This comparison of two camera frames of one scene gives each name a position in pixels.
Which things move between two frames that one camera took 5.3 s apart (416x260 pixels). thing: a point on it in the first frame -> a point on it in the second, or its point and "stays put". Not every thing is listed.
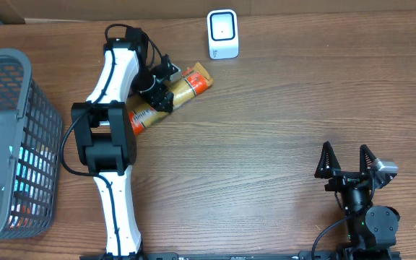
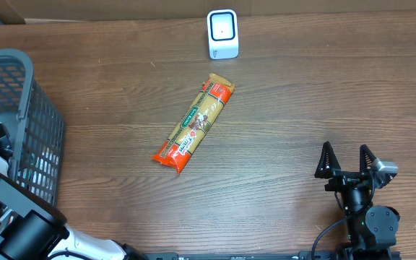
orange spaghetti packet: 194,81 -> 215,93
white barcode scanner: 222,34 stays put
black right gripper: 323,170 stays put
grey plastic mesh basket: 19,149 stays put
